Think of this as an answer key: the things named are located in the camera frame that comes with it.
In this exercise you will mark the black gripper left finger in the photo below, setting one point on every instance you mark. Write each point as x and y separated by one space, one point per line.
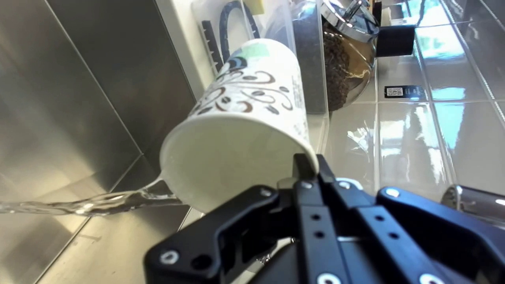
309 221

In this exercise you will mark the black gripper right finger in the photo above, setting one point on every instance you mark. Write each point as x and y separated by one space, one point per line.
399 226

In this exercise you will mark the small curved chrome faucet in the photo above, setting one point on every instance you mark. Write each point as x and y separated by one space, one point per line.
349 18

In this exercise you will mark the clear plastic storage container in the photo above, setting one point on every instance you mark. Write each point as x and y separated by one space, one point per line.
309 64

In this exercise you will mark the yellow sponge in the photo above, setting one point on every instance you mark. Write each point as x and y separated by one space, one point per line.
257 4

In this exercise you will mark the clear water stream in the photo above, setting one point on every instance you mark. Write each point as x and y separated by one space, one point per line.
104 202

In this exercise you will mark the stainless steel sink basin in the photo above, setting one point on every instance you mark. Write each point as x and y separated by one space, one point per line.
79 79

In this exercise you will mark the patterned white paper cup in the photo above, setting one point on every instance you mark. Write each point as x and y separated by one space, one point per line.
237 152

